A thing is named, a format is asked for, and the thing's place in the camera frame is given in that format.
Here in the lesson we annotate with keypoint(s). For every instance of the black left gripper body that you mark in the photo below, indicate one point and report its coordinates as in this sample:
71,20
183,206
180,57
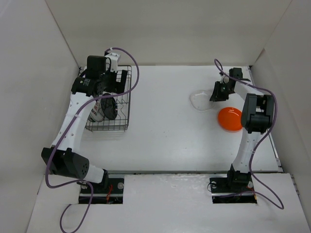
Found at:
109,78

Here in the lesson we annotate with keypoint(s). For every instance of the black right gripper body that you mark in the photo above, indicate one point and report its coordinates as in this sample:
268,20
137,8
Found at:
231,91

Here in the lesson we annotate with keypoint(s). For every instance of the black plate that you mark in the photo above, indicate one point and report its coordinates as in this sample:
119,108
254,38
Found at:
109,108

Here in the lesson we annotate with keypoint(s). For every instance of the clear glass plate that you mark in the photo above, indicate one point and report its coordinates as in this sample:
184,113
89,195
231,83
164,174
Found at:
200,100

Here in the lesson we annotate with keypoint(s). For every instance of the orange plate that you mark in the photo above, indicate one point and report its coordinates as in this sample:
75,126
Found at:
229,119

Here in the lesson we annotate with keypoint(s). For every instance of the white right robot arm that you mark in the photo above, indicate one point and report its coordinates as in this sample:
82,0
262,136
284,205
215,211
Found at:
258,116

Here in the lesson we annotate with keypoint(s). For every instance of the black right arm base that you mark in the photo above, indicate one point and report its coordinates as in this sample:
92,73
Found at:
233,188

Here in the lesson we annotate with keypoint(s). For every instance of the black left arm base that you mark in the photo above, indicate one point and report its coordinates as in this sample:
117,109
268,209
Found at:
109,191

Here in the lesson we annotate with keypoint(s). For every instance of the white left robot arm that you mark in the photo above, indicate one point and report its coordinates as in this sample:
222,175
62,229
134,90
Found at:
165,133

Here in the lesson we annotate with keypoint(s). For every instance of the dark wire dish rack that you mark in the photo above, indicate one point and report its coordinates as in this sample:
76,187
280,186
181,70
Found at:
120,123

